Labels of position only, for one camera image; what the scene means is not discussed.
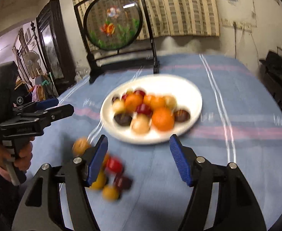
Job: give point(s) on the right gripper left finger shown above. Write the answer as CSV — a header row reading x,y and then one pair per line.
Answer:
x,y
40,207

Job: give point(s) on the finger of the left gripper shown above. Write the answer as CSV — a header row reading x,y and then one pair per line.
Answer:
x,y
31,124
36,106

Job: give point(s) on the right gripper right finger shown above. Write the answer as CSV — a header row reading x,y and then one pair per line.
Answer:
x,y
237,207

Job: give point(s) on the green yellow tomato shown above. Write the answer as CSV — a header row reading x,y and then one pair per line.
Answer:
x,y
100,181

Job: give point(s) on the yellow orange tomato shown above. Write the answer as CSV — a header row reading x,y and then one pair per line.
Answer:
x,y
105,160

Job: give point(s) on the small dark red plum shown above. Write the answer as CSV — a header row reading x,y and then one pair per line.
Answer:
x,y
122,182

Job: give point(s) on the small red cherry tomato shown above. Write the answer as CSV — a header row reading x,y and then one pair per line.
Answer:
x,y
124,96

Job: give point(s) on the dark mangosteen fruit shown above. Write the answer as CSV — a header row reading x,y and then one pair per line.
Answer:
x,y
123,119

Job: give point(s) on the textured orange mandarin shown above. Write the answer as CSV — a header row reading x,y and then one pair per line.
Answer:
x,y
132,102

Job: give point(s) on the pale speckled fruit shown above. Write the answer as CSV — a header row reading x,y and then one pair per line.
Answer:
x,y
140,124

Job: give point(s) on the large red plum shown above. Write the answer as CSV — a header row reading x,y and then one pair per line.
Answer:
x,y
144,109

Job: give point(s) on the large orange mandarin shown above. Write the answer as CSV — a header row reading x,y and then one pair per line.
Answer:
x,y
163,119

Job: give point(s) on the spotted pale apple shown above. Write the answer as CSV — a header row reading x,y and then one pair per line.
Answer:
x,y
80,146

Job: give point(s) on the pale yellow round fruit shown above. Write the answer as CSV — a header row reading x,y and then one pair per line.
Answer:
x,y
118,106

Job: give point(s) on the brown water chestnut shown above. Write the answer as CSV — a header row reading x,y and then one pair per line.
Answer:
x,y
181,116

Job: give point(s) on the smooth orange fruit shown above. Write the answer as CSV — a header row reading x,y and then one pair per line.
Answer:
x,y
148,99

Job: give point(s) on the small orange fruit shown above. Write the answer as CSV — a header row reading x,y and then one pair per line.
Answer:
x,y
157,103

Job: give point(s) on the tan melon fruit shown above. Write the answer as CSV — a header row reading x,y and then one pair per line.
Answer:
x,y
170,102

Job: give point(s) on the standing fan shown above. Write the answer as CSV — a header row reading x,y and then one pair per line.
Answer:
x,y
31,59

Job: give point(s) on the dark framed painting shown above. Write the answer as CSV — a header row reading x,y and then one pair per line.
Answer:
x,y
54,46

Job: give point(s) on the white oval plate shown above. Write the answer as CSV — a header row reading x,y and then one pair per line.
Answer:
x,y
187,95

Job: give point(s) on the goldfish screen black frame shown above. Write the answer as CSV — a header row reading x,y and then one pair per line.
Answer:
x,y
107,27

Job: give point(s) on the wall power strip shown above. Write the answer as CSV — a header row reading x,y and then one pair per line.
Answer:
x,y
239,25

